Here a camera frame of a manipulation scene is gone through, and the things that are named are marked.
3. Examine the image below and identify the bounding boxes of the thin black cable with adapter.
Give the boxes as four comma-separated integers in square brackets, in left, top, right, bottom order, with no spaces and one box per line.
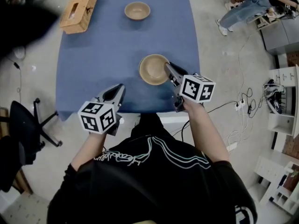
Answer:
[7,57,23,102]

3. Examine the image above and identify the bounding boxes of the black swivel chair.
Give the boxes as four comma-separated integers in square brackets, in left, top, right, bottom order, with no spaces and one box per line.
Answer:
[0,98,63,193]

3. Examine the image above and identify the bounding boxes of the looped black cable with adapter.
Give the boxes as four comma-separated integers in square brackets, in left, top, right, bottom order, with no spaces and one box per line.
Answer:
[240,87,263,119]

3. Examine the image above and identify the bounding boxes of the blue tablecloth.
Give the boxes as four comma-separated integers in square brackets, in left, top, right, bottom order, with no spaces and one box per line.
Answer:
[56,0,201,121]

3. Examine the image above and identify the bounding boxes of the wicker tissue box organizer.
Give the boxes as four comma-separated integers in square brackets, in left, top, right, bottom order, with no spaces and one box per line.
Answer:
[59,0,100,35]

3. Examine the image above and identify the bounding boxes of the white cloth bundle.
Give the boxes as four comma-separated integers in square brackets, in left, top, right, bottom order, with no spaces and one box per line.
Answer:
[13,46,27,60]

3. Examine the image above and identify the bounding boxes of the small wooden stool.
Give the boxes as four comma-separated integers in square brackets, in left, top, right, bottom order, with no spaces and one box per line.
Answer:
[256,13,281,31]

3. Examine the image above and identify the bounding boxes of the grey cabinet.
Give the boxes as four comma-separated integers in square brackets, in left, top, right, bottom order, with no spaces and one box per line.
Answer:
[260,17,299,56]

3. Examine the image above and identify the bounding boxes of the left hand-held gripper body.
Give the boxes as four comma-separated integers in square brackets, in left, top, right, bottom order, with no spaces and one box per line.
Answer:
[78,97,124,137]

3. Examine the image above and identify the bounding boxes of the white cabinet with drawers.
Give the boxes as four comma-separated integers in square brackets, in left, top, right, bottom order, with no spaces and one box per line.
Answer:
[266,64,299,140]

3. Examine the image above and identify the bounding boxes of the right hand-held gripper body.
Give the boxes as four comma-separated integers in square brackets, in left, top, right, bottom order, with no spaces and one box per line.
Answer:
[173,73,216,113]

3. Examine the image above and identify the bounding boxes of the person's left forearm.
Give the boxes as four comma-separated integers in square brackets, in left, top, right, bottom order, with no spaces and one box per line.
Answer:
[70,132,107,172]

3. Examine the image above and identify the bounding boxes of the person's right forearm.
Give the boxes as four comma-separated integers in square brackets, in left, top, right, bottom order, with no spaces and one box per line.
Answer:
[183,100,231,164]

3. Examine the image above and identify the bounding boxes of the person's black printed t-shirt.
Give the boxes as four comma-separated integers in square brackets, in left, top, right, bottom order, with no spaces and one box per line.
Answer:
[48,113,257,224]

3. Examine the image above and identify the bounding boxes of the dark sneaker with white stripes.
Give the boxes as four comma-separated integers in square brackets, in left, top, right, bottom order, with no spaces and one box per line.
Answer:
[266,94,285,115]

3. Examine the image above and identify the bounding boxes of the white compartment shelf unit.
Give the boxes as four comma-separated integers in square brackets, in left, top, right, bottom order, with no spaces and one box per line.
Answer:
[253,155,299,216]

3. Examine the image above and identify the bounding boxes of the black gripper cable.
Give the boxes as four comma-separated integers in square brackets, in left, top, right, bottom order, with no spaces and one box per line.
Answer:
[170,100,239,142]

